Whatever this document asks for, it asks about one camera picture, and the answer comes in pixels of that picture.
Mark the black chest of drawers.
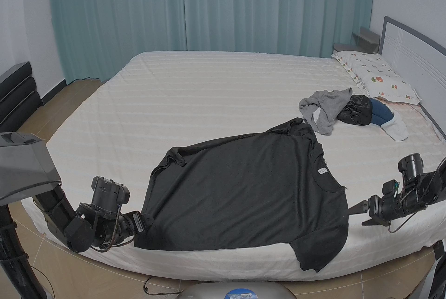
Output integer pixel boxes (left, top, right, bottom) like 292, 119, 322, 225
0, 62, 42, 133

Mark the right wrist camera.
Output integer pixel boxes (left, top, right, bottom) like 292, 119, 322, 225
382, 180, 400, 201

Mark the white garment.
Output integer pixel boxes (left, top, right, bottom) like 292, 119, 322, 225
380, 115, 409, 142

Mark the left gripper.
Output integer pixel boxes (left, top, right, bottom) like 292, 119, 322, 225
118, 211, 145, 242

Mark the bed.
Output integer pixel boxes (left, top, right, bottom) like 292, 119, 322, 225
22, 16, 446, 282

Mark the dark blue garment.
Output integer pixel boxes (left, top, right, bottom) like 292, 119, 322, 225
368, 98, 394, 128

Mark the white printed pillow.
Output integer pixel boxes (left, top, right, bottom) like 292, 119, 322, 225
331, 50, 421, 106

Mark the black T-shirt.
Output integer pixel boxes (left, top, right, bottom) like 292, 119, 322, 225
133, 117, 349, 273

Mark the black cable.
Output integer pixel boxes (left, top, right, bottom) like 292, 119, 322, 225
142, 276, 182, 299

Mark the grey garment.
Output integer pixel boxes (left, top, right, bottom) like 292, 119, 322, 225
298, 88, 353, 136

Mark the grey bedside table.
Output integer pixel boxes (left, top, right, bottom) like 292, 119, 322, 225
333, 26, 380, 55

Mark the black shiny garment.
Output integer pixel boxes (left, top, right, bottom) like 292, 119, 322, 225
335, 94, 373, 127

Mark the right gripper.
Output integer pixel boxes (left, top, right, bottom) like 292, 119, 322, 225
346, 193, 405, 227

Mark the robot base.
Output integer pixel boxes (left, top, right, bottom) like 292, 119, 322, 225
178, 284, 297, 299

